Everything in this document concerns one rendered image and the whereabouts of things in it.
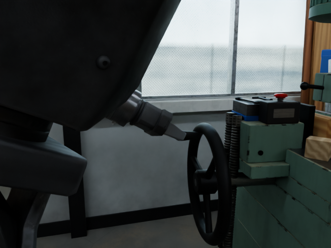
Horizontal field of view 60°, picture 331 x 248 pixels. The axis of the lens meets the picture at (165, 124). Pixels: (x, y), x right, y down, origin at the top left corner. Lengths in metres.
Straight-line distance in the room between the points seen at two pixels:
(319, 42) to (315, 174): 1.70
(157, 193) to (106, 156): 0.45
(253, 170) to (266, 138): 0.08
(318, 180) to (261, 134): 0.15
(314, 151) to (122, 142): 1.41
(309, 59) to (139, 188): 1.47
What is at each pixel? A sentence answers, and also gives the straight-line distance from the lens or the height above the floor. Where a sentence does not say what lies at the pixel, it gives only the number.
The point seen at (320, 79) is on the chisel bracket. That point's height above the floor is 1.05.
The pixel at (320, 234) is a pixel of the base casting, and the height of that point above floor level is 0.77.
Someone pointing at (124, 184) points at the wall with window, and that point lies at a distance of 1.99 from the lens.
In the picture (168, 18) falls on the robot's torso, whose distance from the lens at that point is 0.22.
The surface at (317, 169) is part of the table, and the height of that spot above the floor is 0.89.
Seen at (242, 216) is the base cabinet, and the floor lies 0.61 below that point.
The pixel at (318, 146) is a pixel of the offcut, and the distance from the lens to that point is 0.66.
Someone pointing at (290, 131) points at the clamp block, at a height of 0.94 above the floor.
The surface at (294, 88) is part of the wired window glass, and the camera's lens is 2.46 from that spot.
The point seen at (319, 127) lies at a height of 0.95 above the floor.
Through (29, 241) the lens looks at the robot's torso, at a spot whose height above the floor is 0.96.
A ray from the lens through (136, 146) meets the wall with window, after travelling 1.91.
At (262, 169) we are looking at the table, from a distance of 0.68.
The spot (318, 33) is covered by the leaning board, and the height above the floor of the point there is 1.29.
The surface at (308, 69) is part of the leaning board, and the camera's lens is 2.25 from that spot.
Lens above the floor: 1.09
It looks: 12 degrees down
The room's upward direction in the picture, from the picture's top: straight up
